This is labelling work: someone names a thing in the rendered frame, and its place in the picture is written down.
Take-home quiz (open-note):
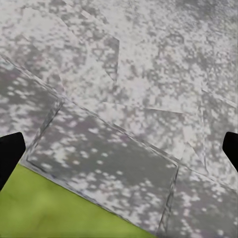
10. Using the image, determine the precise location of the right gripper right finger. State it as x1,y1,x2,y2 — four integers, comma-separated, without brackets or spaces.
222,132,238,171

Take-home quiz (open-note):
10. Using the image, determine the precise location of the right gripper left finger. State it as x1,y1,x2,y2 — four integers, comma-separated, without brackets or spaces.
0,132,26,190

